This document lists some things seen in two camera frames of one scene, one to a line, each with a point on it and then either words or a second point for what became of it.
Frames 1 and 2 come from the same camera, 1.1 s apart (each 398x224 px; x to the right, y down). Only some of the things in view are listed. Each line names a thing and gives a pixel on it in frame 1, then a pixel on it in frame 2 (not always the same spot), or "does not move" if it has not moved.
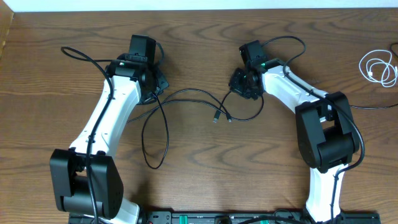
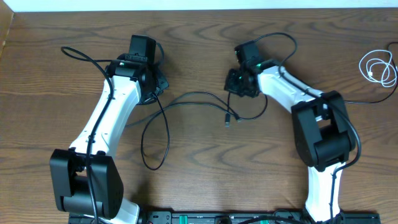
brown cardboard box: [6, 18] does not move
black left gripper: [160, 82] does not move
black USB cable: [229, 91] to [227, 116]
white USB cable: [375, 66] does not move
